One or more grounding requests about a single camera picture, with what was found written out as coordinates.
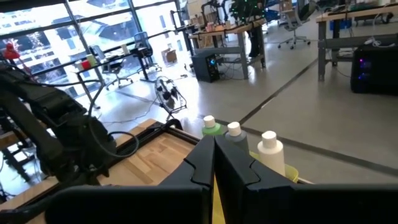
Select black floor fan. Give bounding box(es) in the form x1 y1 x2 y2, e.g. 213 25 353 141
154 75 188 121

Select wooden top desk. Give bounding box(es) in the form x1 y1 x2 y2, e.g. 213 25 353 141
188 18 268 80

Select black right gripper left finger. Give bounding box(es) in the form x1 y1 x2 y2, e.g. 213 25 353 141
45 134 216 224

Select black thin desk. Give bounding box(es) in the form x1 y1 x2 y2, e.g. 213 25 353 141
74 46 156 110

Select grey metal desk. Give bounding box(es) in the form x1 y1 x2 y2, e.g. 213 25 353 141
316 3 398 82

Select green decorated tree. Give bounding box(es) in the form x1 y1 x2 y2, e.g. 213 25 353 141
229 0 265 24

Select blue mesh office chair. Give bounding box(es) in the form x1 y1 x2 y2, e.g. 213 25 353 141
133 30 162 83

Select black equipment box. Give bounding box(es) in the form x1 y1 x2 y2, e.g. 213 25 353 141
350 43 398 94

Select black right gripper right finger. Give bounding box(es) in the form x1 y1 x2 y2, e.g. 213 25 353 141
214 135 398 224

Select large green paint bottle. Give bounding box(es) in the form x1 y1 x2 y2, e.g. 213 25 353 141
201 114 225 138

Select black lit computer tower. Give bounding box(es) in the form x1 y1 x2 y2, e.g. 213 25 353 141
191 52 220 83

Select white office chair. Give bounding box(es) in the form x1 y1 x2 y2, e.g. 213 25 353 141
277 0 312 50

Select large dark grey bottle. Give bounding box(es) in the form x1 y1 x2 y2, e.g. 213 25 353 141
224 121 250 156

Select tall white bottle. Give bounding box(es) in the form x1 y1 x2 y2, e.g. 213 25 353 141
257 130 286 177

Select dark office chair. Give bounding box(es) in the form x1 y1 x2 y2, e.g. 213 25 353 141
90 45 134 91

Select yellow plastic bin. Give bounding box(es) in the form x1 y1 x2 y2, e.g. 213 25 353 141
212 151 299 224

